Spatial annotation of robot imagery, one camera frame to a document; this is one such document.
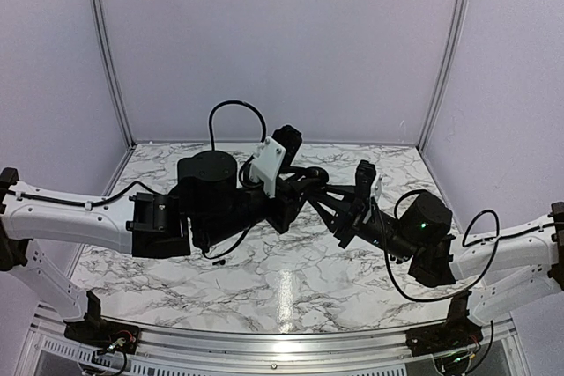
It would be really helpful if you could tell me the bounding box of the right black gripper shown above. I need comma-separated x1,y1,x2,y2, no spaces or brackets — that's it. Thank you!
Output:
309,185,419,263

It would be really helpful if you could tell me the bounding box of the black round earbud case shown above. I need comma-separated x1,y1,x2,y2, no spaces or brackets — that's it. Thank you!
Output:
304,166,330,185

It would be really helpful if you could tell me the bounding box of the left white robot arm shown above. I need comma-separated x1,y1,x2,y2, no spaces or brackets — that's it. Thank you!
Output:
1,147,329,345

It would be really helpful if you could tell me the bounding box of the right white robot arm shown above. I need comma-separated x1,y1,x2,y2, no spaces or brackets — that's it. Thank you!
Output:
308,186,563,348

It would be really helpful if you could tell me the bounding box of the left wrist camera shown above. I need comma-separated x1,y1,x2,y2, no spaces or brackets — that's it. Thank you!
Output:
249,124,302,199

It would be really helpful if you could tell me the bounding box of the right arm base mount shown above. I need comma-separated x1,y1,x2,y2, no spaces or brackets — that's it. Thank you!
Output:
405,293,483,357

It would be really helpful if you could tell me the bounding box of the aluminium front rail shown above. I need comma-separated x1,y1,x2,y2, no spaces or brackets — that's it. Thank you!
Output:
26,322,521,376

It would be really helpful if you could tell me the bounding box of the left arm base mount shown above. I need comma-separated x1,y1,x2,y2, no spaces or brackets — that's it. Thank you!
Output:
63,291,140,354

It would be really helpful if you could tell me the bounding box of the right corner frame post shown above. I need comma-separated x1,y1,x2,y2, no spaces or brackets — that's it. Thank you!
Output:
416,0,468,154

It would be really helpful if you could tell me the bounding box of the corner frame post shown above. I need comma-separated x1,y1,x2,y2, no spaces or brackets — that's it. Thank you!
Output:
90,0,136,149
416,0,468,154

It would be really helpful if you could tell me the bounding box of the left corner frame post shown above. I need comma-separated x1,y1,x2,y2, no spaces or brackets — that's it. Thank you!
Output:
90,0,136,149

